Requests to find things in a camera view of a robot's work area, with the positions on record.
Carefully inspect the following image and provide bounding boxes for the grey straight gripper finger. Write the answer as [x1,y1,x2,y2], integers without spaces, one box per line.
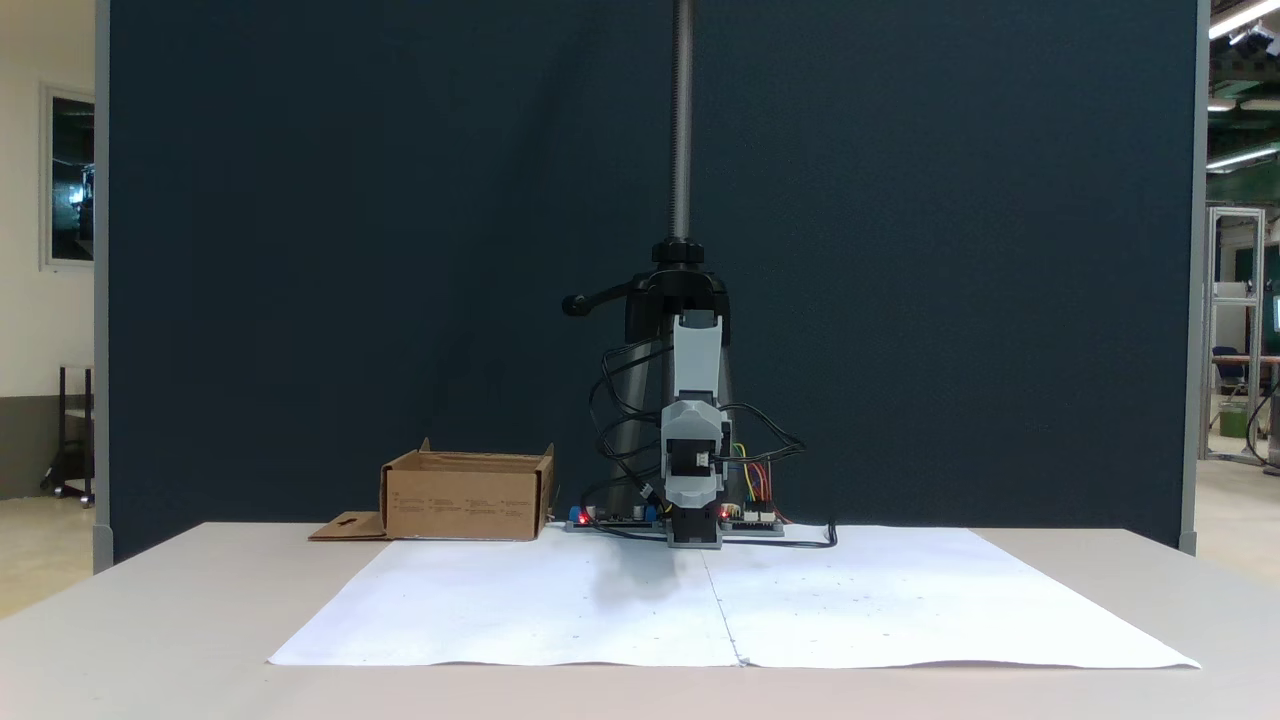
[664,476,727,507]

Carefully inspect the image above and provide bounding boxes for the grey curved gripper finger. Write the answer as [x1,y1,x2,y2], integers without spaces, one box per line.
[661,398,732,443]

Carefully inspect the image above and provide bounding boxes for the green circuit board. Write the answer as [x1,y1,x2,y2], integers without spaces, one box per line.
[722,505,787,539]

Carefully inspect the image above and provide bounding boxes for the blue circuit board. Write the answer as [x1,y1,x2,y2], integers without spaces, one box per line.
[563,505,663,534]

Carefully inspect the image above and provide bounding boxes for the white paper sheet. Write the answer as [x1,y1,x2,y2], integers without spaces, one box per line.
[267,525,1201,670]

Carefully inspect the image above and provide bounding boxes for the brown cardboard box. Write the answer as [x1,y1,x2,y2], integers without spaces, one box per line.
[308,437,557,543]

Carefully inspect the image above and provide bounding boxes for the dark blue partition panel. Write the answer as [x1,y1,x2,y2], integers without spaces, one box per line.
[93,0,1213,573]

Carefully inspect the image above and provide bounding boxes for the blue office chair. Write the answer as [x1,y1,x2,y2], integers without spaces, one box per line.
[1212,345,1249,401]

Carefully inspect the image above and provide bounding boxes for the ceiling light strip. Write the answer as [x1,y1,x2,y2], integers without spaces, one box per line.
[1208,0,1280,41]
[1205,143,1280,171]

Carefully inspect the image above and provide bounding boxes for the black metal cart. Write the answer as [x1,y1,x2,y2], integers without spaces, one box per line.
[42,364,96,501]

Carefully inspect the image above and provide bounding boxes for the black servo cable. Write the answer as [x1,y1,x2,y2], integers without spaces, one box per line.
[718,402,807,467]
[587,338,673,471]
[578,470,671,546]

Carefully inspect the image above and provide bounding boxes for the black power cable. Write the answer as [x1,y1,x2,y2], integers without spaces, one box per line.
[720,520,839,550]

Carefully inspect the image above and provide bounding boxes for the black camera tripod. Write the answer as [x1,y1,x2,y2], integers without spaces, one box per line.
[560,0,743,501]

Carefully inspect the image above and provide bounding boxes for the aluminium profile frame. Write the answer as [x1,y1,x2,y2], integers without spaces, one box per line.
[1205,205,1267,463]

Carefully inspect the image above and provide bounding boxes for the framed wall window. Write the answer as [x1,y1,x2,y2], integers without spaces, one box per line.
[40,84,97,271]

